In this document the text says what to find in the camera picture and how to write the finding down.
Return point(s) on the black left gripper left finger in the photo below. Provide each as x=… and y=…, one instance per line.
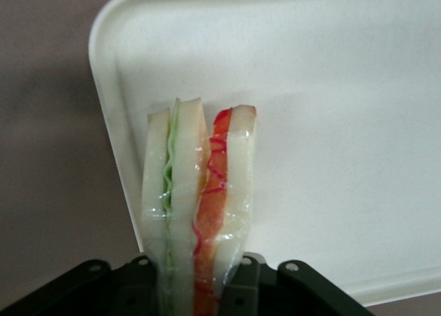
x=131, y=288

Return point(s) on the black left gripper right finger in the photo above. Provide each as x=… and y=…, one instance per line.
x=248, y=288

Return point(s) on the triangle sandwich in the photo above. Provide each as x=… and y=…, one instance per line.
x=182, y=192

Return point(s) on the cream plastic tray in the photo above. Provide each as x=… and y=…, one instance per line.
x=310, y=106

